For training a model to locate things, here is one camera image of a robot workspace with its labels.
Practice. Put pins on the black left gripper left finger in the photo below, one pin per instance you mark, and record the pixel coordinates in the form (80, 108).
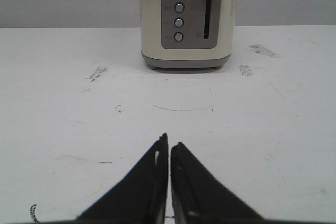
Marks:
(140, 197)

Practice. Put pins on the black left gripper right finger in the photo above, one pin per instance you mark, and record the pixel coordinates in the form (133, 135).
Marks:
(198, 197)

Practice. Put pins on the cream two-slot toaster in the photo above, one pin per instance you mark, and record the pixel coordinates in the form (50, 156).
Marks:
(187, 34)

